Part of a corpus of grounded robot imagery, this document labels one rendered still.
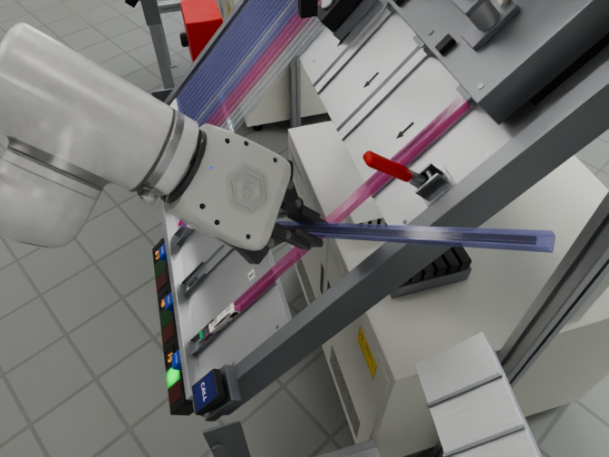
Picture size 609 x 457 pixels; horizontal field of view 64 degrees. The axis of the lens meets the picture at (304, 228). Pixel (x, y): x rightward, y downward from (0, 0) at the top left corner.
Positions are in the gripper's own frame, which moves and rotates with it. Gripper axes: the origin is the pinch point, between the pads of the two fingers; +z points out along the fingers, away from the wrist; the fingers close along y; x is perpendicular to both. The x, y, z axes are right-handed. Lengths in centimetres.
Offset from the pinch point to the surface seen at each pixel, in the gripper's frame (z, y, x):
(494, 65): 2.2, 16.4, -18.3
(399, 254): 7.9, 0.1, -7.1
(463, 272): 46.4, 10.9, 13.3
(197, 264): 3.7, -3.8, 33.1
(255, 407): 56, -30, 80
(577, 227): 70, 30, 5
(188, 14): -4, 64, 79
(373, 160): -2.2, 5.6, -10.9
